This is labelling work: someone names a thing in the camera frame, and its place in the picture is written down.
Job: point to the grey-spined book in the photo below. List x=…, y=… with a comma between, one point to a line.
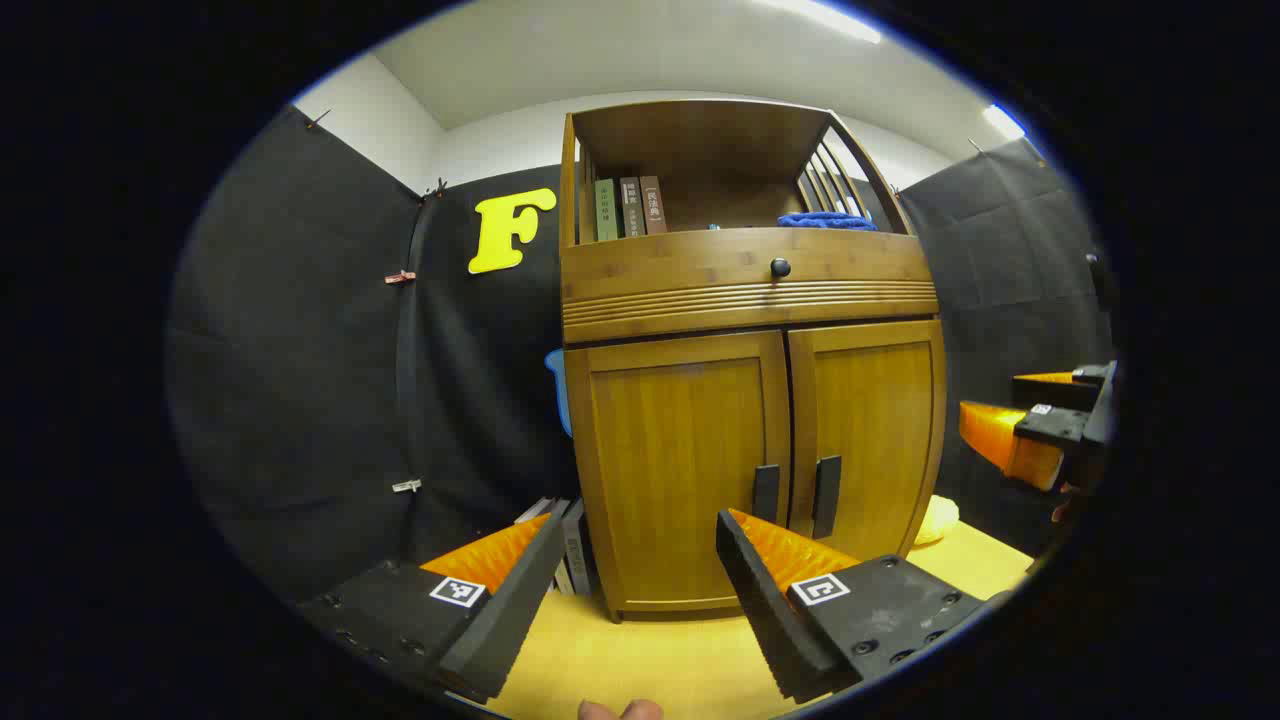
x=577, y=550

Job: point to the long ceiling light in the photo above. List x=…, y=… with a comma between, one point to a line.
x=820, y=18

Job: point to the blue cloth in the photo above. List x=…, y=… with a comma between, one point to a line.
x=825, y=221

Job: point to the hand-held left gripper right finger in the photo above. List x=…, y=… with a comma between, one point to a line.
x=765, y=600

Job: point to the small ceiling light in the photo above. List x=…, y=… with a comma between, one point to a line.
x=1003, y=122

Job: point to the black backdrop cloth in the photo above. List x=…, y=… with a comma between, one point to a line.
x=300, y=380
x=1010, y=260

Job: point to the black clip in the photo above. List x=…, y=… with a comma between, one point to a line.
x=437, y=189

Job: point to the dark brown book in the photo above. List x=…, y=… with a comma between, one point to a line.
x=630, y=207

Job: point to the wooden double-door shoe cabinet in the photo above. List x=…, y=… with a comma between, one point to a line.
x=700, y=140

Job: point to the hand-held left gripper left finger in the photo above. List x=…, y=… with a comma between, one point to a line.
x=500, y=610

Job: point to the red clip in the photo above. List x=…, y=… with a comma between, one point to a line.
x=400, y=277

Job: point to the reddish brown book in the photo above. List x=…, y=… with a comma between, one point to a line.
x=654, y=205

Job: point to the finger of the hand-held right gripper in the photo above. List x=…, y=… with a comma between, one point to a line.
x=1000, y=435
x=1050, y=390

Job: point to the yellow round object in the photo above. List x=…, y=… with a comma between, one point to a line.
x=938, y=520

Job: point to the blue plastic object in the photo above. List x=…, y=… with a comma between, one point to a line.
x=560, y=395

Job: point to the wooden drawer with black knob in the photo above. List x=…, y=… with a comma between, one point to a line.
x=680, y=268

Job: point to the white clip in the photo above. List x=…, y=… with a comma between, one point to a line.
x=407, y=486

